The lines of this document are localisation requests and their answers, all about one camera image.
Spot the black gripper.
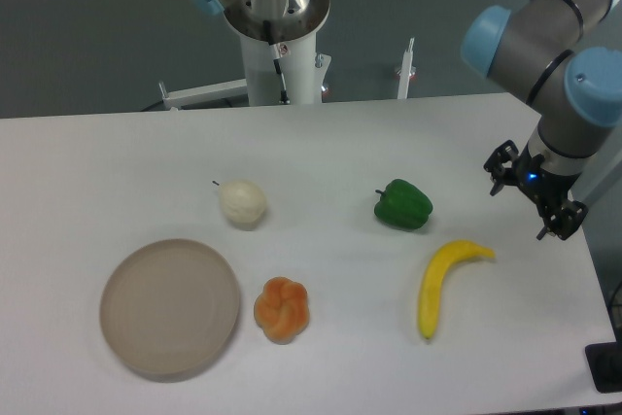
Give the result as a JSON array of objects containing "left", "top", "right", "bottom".
[{"left": 483, "top": 140, "right": 589, "bottom": 240}]

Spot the yellow banana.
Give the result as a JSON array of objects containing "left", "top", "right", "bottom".
[{"left": 417, "top": 239, "right": 496, "bottom": 340}]

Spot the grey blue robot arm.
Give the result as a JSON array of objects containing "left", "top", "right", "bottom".
[{"left": 192, "top": 0, "right": 621, "bottom": 239}]

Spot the green bell pepper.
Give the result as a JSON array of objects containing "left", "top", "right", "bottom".
[{"left": 373, "top": 179, "right": 433, "bottom": 231}]

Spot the black device at edge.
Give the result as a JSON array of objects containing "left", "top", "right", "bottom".
[{"left": 585, "top": 342, "right": 621, "bottom": 394}]

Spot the orange knotted bread roll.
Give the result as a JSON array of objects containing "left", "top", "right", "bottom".
[{"left": 254, "top": 277, "right": 310, "bottom": 344}]

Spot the white pear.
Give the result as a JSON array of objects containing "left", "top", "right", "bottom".
[{"left": 212, "top": 179, "right": 267, "bottom": 230}]

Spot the beige round plate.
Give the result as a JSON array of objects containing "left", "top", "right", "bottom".
[{"left": 99, "top": 239, "right": 241, "bottom": 382}]

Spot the white right frame post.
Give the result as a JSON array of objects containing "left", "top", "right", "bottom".
[{"left": 396, "top": 37, "right": 417, "bottom": 99}]

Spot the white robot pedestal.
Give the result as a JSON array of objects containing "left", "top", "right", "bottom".
[{"left": 225, "top": 0, "right": 331, "bottom": 107}]

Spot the black pedestal cable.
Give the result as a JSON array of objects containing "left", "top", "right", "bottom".
[{"left": 261, "top": 19, "right": 292, "bottom": 105}]

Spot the white left frame bracket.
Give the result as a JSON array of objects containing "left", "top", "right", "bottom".
[{"left": 158, "top": 79, "right": 247, "bottom": 110}]

